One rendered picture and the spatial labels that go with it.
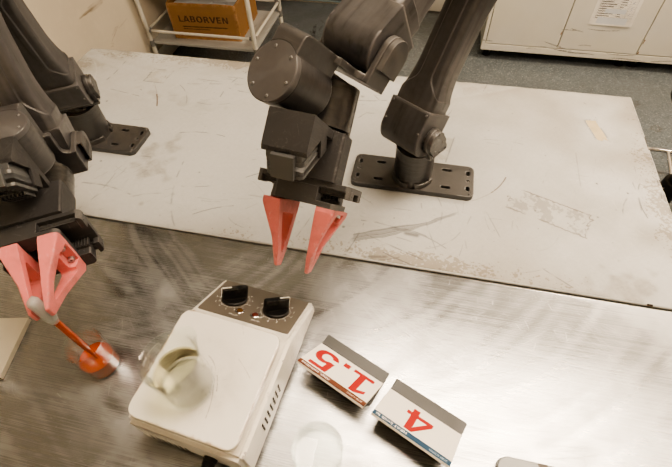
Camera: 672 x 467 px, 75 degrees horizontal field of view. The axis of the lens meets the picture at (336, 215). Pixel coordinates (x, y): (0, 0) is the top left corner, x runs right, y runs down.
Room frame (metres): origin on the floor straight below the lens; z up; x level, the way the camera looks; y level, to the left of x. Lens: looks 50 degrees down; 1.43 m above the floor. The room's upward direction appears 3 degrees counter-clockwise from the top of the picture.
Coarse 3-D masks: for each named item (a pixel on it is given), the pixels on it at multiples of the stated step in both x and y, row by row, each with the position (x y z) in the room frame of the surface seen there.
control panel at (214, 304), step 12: (252, 288) 0.30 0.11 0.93; (216, 300) 0.27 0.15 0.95; (252, 300) 0.27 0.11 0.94; (300, 300) 0.28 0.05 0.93; (216, 312) 0.25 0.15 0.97; (228, 312) 0.25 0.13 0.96; (240, 312) 0.25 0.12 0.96; (252, 312) 0.25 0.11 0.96; (300, 312) 0.26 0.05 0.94; (264, 324) 0.23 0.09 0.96; (276, 324) 0.23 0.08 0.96; (288, 324) 0.23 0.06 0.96
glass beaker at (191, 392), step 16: (160, 336) 0.18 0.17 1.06; (176, 336) 0.18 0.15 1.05; (192, 336) 0.18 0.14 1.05; (144, 352) 0.16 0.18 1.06; (160, 352) 0.17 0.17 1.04; (144, 368) 0.15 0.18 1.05; (208, 368) 0.16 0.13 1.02; (144, 384) 0.14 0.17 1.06; (176, 384) 0.13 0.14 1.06; (192, 384) 0.14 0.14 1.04; (208, 384) 0.15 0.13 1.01; (176, 400) 0.13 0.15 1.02; (192, 400) 0.13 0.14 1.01
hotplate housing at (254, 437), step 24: (216, 288) 0.30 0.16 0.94; (312, 312) 0.27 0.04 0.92; (288, 336) 0.21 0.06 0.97; (288, 360) 0.19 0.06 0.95; (264, 408) 0.14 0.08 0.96; (144, 432) 0.13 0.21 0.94; (168, 432) 0.12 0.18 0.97; (264, 432) 0.12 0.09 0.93; (216, 456) 0.10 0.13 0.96; (240, 456) 0.09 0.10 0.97
